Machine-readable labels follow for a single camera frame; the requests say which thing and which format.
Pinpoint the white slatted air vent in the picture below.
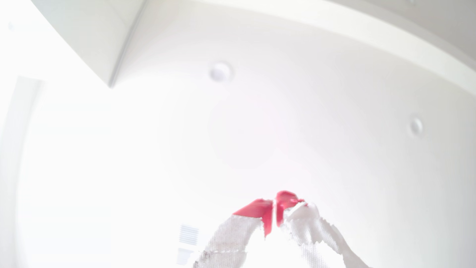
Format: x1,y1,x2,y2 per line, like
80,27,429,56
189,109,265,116
179,224,200,246

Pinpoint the round recessed ceiling light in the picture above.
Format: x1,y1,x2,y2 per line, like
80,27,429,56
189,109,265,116
408,115,424,137
209,61,234,83

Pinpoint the small white rectangular fixture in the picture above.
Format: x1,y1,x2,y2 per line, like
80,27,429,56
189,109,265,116
176,248,194,266

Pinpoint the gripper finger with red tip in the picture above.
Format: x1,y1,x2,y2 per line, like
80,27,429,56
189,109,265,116
193,198,274,268
276,191,372,268

